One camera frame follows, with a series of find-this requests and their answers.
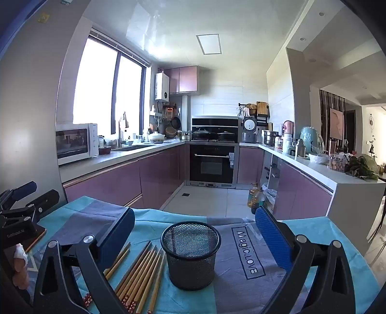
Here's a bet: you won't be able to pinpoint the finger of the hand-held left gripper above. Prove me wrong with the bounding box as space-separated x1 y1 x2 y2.
0 181 37 210
0 190 60 225

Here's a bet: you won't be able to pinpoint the black integrated stove oven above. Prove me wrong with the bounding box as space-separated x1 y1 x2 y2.
185 115 241 188

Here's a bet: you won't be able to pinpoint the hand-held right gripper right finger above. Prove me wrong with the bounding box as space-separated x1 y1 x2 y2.
255 205 356 314

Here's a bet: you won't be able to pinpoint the pink framed wall art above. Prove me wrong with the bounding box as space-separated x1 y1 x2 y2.
329 108 344 140

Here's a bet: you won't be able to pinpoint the clear egg container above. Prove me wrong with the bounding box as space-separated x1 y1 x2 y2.
329 154 349 172

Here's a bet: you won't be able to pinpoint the white microwave oven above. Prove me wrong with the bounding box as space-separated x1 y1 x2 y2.
56 123 99 166

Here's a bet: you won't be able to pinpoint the black wall rack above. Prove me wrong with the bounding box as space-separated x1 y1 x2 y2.
238 103 269 124

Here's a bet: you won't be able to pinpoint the crumpled plastic bags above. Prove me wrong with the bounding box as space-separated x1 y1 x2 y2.
261 183 278 212

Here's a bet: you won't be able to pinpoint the blue grey patterned tablecloth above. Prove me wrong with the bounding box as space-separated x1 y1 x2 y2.
27 196 367 314

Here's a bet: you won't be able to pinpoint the mint green air fryer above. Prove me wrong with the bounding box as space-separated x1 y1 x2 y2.
299 126 324 154

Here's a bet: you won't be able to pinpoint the wooden cutting board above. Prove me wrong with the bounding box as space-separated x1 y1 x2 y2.
256 101 269 123

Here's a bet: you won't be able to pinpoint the dark slatted room divider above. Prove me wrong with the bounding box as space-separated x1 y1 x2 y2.
320 89 347 148

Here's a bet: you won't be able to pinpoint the ceiling light panel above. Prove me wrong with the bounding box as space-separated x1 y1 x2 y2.
196 34 222 55

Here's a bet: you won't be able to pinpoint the black cookware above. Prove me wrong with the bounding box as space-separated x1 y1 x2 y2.
264 163 281 185

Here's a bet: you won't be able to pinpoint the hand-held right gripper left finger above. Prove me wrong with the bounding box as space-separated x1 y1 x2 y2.
33 207 136 314

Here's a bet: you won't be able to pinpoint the pink wall cabinet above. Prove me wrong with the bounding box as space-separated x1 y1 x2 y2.
164 66 198 95

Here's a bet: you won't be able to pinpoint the stainless steel stockpot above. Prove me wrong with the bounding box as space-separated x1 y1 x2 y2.
263 130 279 146

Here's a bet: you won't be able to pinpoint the kitchen window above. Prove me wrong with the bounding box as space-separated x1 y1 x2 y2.
72 29 150 135

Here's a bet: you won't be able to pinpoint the kitchen sink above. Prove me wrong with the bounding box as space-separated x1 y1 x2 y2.
113 144 157 151

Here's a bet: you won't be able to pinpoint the leafy green vegetables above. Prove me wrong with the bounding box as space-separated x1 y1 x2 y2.
345 155 379 181

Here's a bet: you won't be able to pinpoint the dark cooking oil bottle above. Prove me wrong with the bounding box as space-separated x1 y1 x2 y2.
253 187 267 215

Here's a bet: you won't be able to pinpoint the black mesh cup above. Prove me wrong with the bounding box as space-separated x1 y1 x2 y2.
160 221 222 291

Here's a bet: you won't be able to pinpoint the yellow cooking oil bottle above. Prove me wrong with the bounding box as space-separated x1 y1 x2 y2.
247 183 260 209

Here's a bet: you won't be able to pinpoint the white rice cooker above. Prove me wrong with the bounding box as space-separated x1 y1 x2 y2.
243 116 258 143

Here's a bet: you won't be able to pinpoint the rose gold smartphone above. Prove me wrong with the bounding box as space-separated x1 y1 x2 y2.
24 226 48 252

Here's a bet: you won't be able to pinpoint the person's left hand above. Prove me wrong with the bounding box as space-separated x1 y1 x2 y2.
12 243 31 291

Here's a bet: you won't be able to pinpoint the pink kitchen base cabinets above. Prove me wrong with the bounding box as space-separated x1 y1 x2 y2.
238 142 386 257
59 140 190 212

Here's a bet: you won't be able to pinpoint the clear plastic bag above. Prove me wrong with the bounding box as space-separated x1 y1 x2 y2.
308 152 329 165

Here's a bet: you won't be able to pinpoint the white gas water heater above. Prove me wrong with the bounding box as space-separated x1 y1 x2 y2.
155 72 170 101

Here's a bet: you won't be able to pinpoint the steel sink faucet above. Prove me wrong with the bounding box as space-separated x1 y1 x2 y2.
118 112 130 148

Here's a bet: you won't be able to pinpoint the bundle of wooden chopsticks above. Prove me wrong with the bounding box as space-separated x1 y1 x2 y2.
82 240 168 314

